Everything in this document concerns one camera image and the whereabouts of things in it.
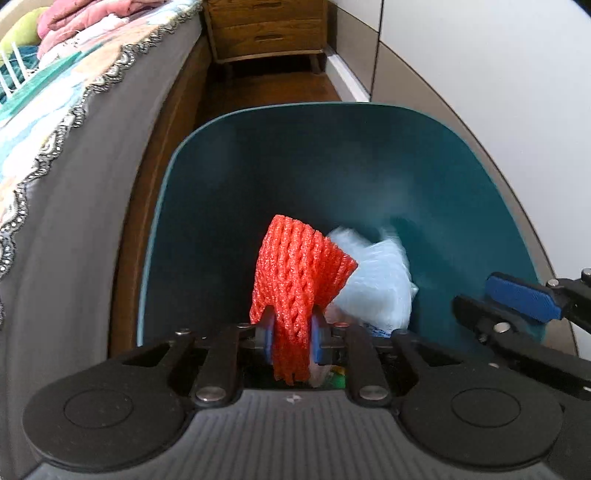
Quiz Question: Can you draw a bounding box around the teal grid rack tray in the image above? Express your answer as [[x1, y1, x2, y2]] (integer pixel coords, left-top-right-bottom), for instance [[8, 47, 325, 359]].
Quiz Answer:
[[0, 45, 84, 126]]

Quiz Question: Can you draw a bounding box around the green pillow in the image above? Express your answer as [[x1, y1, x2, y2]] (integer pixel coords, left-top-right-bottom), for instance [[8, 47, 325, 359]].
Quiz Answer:
[[1, 1, 48, 58]]

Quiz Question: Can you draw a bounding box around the bed with floral blanket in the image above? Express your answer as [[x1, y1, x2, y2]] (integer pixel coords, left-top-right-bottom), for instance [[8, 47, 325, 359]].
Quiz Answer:
[[1, 1, 202, 479]]

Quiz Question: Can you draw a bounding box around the wooden bedside nightstand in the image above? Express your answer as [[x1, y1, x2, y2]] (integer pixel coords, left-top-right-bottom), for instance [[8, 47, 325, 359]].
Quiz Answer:
[[204, 0, 328, 74]]

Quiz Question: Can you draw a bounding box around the pink folded blankets pile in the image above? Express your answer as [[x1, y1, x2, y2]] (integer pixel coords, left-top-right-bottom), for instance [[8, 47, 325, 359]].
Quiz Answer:
[[37, 0, 164, 59]]

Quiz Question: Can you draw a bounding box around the white wardrobe sliding door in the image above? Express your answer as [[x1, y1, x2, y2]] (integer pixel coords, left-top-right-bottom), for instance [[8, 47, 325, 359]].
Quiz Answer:
[[329, 1, 590, 279]]

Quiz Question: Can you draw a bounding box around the dark teal trash bin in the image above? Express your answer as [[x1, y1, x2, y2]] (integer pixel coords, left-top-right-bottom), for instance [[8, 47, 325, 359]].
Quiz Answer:
[[137, 103, 549, 355]]

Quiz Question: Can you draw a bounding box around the red foam fruit net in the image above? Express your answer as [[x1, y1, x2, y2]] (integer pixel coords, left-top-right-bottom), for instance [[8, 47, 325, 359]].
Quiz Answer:
[[249, 215, 358, 385]]

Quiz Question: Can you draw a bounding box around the light blue plastic bag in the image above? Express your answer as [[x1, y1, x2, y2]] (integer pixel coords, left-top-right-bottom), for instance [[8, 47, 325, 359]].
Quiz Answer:
[[325, 227, 419, 337]]

